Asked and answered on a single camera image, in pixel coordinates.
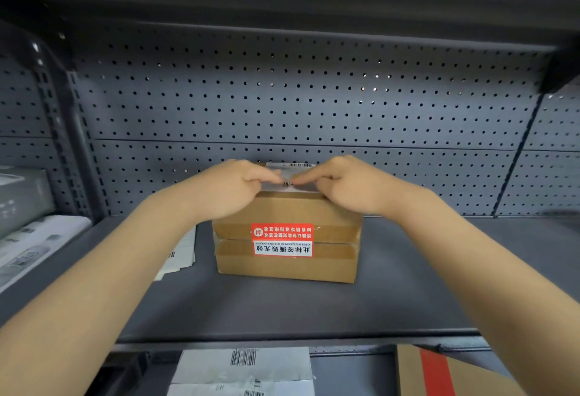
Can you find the person's right hand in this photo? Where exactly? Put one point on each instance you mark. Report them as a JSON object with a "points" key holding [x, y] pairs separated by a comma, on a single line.
{"points": [[358, 185]]}

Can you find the person's left hand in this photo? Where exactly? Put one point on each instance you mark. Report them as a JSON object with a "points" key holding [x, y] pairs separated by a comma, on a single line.
{"points": [[226, 187]]}

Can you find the person's left thumb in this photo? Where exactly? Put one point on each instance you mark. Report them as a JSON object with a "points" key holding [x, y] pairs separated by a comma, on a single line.
{"points": [[264, 187]]}

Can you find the person's right thumb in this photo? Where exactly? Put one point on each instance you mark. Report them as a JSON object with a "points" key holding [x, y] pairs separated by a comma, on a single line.
{"points": [[323, 189]]}

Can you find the white shipping label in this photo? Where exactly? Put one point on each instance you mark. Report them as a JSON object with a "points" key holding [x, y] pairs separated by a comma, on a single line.
{"points": [[297, 187]]}

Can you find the brown cardboard box red label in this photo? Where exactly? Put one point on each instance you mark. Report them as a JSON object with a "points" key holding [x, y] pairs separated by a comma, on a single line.
{"points": [[290, 214]]}

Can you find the person's right forearm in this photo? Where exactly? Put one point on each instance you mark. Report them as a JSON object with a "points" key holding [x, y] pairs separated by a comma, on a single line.
{"points": [[489, 282]]}

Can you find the person's left forearm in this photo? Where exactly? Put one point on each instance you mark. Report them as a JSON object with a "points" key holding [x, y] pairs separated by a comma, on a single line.
{"points": [[95, 291]]}

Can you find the white printed paper sheet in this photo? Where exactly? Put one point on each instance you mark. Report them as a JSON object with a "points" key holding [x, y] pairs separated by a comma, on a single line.
{"points": [[181, 255]]}

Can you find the grey metal shelf board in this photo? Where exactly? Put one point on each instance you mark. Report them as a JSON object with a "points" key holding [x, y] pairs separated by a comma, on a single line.
{"points": [[408, 291]]}

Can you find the white parcel with barcode label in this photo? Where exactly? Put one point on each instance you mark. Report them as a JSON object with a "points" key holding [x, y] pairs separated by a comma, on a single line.
{"points": [[240, 389], [267, 364]]}

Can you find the grey slotted shelf upright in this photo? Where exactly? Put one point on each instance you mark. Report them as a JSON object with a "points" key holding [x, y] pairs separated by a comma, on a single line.
{"points": [[68, 137]]}

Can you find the cardboard box with red tape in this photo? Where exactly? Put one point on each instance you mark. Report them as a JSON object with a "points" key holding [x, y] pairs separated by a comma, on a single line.
{"points": [[448, 375]]}

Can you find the white printed parcel bag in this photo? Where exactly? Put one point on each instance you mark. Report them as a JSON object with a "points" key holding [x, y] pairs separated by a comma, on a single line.
{"points": [[36, 246]]}

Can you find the grey plastic parcel bag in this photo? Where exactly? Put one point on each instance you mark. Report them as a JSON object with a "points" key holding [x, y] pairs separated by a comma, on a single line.
{"points": [[22, 196]]}

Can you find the black shelf bracket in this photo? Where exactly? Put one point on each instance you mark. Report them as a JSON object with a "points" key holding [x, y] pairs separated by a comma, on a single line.
{"points": [[562, 67]]}

